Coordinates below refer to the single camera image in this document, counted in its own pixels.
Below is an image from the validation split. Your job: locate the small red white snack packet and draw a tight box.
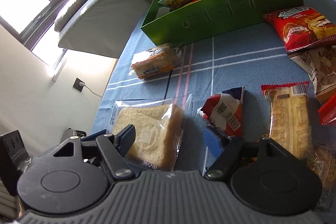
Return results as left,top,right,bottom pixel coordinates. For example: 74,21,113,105
197,86,245,137

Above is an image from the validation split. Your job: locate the toast bread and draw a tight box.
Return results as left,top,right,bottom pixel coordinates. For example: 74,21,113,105
107,95,192,171

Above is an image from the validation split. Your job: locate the long bread red-end wrapper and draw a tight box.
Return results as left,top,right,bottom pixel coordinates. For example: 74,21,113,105
261,81,313,160

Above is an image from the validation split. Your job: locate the orange blue bread packet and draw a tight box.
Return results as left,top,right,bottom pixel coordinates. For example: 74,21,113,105
128,43,182,80

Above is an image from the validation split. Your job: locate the large red transparent snack bag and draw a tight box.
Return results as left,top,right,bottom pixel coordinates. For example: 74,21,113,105
318,99,336,126

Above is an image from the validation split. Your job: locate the brown white pastry bag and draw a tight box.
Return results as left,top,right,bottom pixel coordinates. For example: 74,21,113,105
288,46,336,104

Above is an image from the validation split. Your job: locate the red chips bag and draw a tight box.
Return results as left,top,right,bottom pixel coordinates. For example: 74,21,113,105
264,6,335,53

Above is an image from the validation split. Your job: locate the red yellow striped snack bag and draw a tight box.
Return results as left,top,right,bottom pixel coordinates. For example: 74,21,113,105
184,0,201,7

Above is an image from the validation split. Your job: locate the blue plaid tablecloth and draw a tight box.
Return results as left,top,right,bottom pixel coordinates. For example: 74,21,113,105
90,0,336,224

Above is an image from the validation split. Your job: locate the grey sofa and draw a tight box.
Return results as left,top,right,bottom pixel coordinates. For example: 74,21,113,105
54,0,153,59

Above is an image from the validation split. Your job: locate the wall socket with plug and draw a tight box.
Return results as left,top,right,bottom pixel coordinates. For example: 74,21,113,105
72,78,102,98

